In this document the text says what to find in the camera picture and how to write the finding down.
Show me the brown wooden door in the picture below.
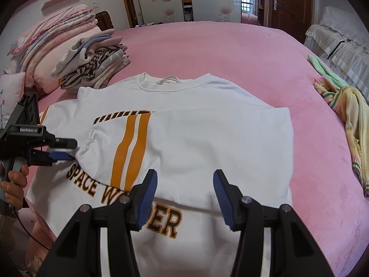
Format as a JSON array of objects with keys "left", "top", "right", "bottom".
[{"left": 264, "top": 0, "right": 315, "bottom": 44}]

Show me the pink bed blanket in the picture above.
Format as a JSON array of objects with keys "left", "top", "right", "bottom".
[{"left": 23, "top": 20, "right": 369, "bottom": 277}]

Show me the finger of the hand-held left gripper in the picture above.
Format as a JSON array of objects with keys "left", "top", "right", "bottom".
[
  {"left": 29, "top": 148, "right": 76, "bottom": 167},
  {"left": 53, "top": 138, "right": 78, "bottom": 150}
]

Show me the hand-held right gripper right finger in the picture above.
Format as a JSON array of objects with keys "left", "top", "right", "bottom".
[{"left": 213, "top": 169, "right": 336, "bottom": 277}]

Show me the person's left hand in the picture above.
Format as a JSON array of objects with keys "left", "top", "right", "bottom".
[{"left": 0, "top": 163, "right": 30, "bottom": 212}]

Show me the stack of folded clothes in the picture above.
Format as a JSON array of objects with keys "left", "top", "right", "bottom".
[{"left": 51, "top": 33, "right": 131, "bottom": 94}]

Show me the white sweatshirt with orange stripes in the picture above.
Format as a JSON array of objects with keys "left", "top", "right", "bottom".
[{"left": 25, "top": 73, "right": 295, "bottom": 277}]

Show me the white lace covered furniture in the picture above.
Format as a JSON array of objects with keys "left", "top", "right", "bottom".
[{"left": 304, "top": 6, "right": 369, "bottom": 104}]

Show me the small white printed cushion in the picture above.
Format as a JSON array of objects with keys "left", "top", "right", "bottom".
[{"left": 0, "top": 72, "right": 26, "bottom": 130}]

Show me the person's left forearm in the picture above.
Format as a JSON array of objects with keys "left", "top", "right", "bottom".
[{"left": 0, "top": 214, "right": 15, "bottom": 237}]

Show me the floral sliding door wardrobe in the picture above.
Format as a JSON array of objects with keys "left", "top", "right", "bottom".
[{"left": 119, "top": 0, "right": 243, "bottom": 28}]

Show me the pink wall shelf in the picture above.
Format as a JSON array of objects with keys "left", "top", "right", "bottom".
[{"left": 42, "top": 0, "right": 83, "bottom": 10}]

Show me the dark wooden headboard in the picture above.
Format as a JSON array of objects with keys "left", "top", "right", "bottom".
[{"left": 94, "top": 11, "right": 115, "bottom": 32}]

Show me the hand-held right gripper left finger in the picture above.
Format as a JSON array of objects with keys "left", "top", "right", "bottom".
[{"left": 36, "top": 169, "right": 158, "bottom": 277}]

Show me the mint green garment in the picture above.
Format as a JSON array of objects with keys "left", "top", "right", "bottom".
[{"left": 308, "top": 53, "right": 351, "bottom": 88}]

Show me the black cable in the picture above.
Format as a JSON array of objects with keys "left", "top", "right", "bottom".
[{"left": 11, "top": 209, "right": 52, "bottom": 251}]

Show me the pastel striped folded blanket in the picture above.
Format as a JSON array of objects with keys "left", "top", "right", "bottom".
[{"left": 4, "top": 13, "right": 98, "bottom": 74}]

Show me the yellow knitted sweater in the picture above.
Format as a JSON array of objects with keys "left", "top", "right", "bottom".
[{"left": 314, "top": 77, "right": 369, "bottom": 198}]

